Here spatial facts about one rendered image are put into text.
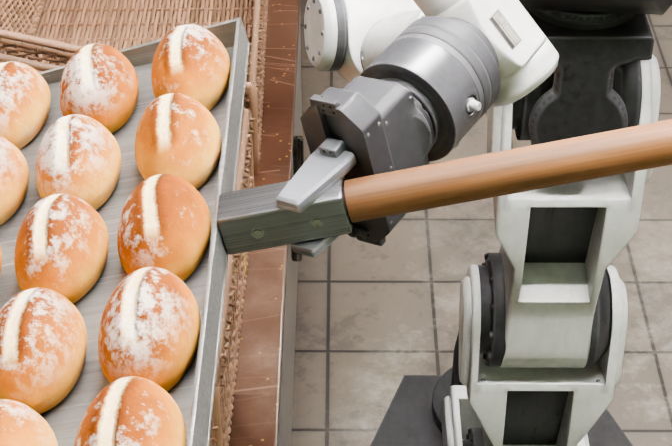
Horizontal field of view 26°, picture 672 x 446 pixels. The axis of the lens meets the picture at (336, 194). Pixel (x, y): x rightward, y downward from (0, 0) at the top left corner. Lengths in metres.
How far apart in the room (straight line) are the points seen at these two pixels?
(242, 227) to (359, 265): 1.88
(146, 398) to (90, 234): 0.20
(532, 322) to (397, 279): 1.12
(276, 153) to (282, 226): 1.18
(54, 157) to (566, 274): 0.81
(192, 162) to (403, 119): 0.16
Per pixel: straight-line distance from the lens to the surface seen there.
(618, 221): 1.63
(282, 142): 2.20
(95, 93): 1.18
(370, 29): 1.34
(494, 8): 1.13
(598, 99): 1.52
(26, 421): 0.89
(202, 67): 1.16
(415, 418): 2.33
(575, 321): 1.76
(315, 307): 2.78
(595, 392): 1.86
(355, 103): 1.00
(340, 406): 2.59
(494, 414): 1.86
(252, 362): 1.82
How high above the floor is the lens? 1.82
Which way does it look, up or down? 36 degrees down
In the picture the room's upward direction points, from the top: straight up
